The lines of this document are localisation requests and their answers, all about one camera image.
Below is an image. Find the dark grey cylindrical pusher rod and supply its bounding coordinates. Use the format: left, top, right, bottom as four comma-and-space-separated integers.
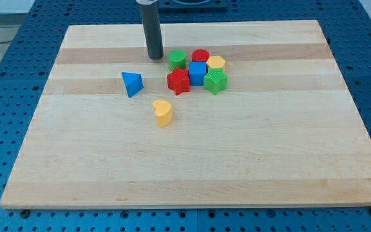
139, 2, 164, 60

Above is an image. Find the green cylinder block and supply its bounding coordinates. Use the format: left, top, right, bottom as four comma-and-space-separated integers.
168, 50, 186, 71

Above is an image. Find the red star block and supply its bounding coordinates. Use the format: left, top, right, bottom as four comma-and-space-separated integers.
167, 67, 191, 95

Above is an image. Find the green star block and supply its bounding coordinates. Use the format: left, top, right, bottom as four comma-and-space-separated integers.
204, 72, 228, 95

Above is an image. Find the red cylinder block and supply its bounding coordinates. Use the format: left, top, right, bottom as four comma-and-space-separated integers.
191, 49, 210, 62

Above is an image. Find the blue triangle block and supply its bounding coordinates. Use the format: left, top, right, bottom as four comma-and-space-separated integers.
122, 72, 144, 98

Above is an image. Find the blue cube block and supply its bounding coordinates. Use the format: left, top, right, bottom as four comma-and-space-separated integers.
189, 61, 207, 86

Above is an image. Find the yellow hexagon block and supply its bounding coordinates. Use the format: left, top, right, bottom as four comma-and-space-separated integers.
206, 55, 226, 71

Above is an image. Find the yellow heart block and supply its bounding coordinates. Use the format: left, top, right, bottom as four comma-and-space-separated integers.
153, 99, 173, 127

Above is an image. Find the light wooden board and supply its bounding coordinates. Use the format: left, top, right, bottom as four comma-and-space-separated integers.
0, 20, 371, 209

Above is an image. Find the white rod mount collar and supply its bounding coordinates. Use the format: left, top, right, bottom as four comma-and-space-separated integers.
136, 0, 158, 6

